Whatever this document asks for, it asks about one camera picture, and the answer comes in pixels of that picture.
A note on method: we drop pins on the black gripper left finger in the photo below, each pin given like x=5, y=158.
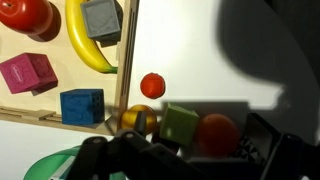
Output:
x=141, y=122

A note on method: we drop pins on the blue building block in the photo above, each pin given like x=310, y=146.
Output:
x=82, y=106

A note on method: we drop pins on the small red tomato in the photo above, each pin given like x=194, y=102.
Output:
x=152, y=86

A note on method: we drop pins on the grey building block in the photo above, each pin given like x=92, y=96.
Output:
x=103, y=21

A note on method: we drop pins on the orange fruit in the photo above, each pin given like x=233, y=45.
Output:
x=217, y=135

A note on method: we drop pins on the red apple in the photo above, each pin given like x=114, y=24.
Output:
x=40, y=20

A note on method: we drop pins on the yellow banana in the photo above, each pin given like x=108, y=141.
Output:
x=86, y=48

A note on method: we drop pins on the lime green building block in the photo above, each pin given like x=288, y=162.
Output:
x=178, y=124

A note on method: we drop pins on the magenta building block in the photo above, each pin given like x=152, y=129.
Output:
x=28, y=72

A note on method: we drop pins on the yellow orange ball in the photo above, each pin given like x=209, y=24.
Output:
x=128, y=118

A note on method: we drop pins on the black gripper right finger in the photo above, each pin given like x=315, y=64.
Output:
x=262, y=135

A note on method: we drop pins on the wooden tray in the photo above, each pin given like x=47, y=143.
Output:
x=44, y=109

